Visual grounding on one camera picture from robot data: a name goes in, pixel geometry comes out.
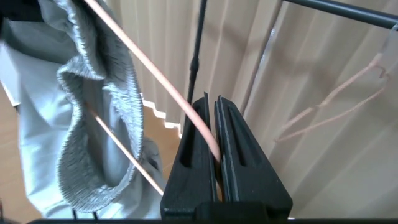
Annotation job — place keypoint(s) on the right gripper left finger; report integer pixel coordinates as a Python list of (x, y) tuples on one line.
[(192, 189)]

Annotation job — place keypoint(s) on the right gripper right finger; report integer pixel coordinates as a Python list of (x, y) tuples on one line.
[(255, 186)]

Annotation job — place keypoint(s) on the pink clothes hanger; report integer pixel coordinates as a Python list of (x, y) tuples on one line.
[(329, 99), (161, 77)]

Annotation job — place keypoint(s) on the pale grey shorts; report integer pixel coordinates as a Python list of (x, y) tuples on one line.
[(40, 124)]

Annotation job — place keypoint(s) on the black clothes rack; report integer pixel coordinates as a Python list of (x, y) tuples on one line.
[(342, 10)]

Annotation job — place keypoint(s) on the beige curtain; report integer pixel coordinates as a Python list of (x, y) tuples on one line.
[(326, 174)]

